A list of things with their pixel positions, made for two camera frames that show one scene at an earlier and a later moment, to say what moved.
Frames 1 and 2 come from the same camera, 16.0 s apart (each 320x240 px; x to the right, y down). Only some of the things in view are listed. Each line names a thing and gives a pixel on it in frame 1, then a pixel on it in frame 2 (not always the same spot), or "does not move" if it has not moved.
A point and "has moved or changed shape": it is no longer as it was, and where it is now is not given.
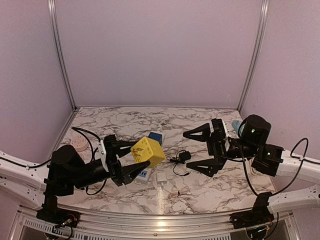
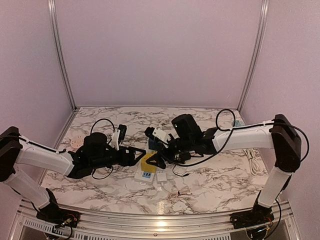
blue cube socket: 156,136 has moved or changed shape
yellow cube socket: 146,149 has moved or changed shape
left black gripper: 117,172 to 131,160
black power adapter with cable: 181,156 does not move
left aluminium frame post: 55,35 does not move
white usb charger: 161,177 does not move
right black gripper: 216,146 to 158,157
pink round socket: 79,142 does not move
